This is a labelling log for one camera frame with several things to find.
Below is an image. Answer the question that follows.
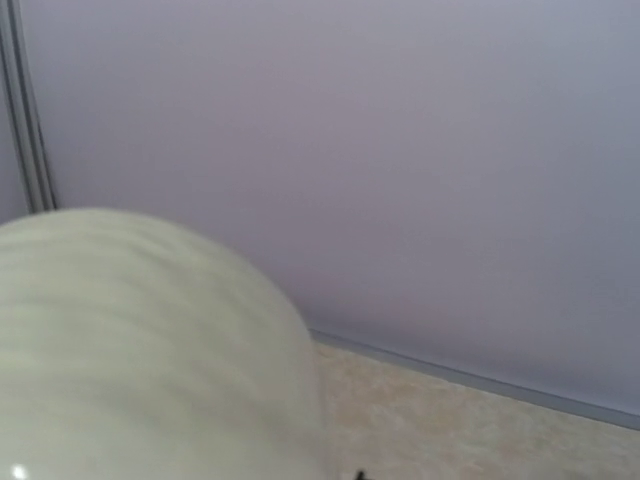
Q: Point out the white ribbed mug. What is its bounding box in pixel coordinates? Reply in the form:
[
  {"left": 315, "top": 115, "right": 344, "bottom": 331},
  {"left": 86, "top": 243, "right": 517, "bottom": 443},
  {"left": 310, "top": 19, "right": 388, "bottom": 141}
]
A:
[{"left": 1, "top": 209, "right": 336, "bottom": 479}]

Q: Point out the left frame post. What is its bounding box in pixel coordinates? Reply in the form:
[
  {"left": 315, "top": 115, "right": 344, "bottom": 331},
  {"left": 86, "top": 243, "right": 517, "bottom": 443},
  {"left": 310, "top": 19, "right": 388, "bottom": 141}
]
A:
[{"left": 1, "top": 1, "right": 58, "bottom": 213}]

